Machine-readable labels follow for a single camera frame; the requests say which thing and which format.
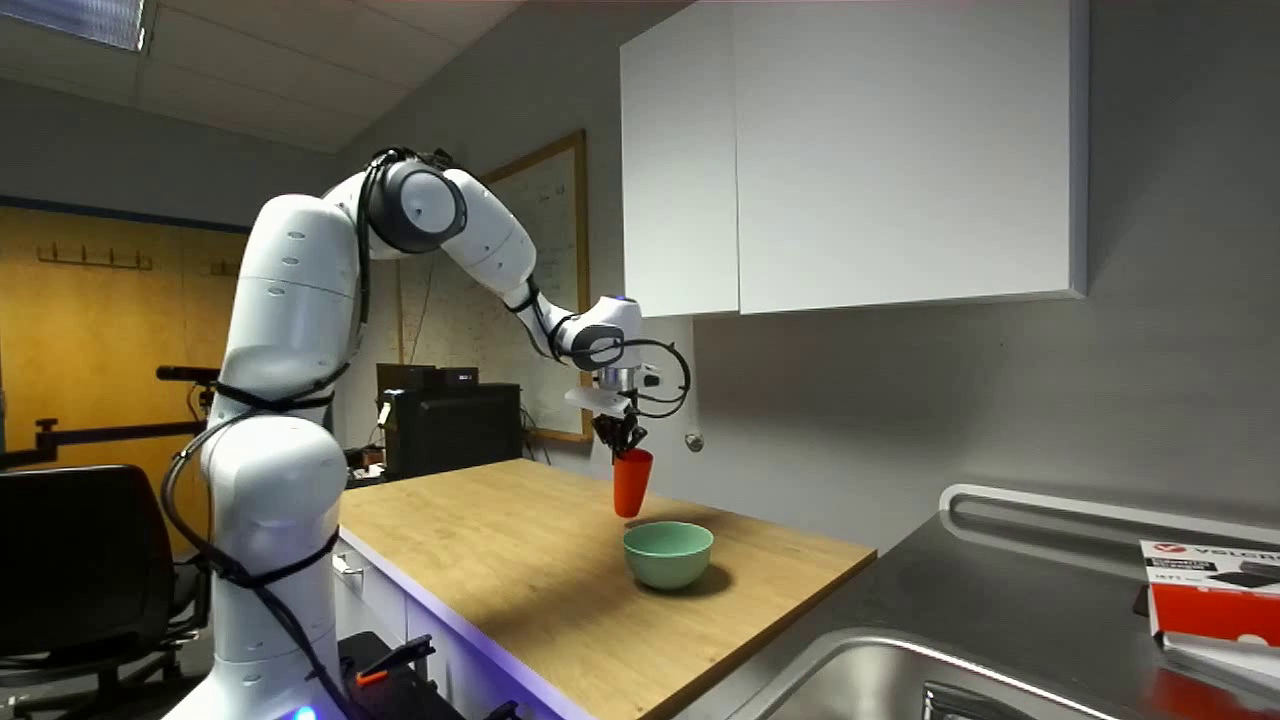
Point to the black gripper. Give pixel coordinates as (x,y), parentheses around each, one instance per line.
(613,402)

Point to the orange plastic cup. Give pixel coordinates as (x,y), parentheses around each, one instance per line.
(634,482)

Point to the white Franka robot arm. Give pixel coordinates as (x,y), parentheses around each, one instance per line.
(286,440)

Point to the green bowl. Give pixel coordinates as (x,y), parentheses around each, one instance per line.
(664,554)

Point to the black computer case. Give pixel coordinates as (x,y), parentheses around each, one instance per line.
(444,426)

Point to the wood framed whiteboard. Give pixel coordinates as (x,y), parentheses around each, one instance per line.
(549,267)

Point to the black and red clamp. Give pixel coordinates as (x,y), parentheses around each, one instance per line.
(389,666)

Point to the stainless steel sink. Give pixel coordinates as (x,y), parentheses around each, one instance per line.
(865,680)

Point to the black office chair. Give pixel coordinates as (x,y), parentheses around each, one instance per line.
(80,572)

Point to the red and white box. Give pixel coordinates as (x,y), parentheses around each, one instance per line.
(1218,608)

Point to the ceiling light panel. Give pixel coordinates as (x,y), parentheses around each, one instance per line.
(80,16)

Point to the round metal wall knob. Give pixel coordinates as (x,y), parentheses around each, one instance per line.
(692,440)

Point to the white wall cabinet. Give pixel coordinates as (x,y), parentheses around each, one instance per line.
(854,153)

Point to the wall coat hook rail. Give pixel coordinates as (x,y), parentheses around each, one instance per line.
(94,257)

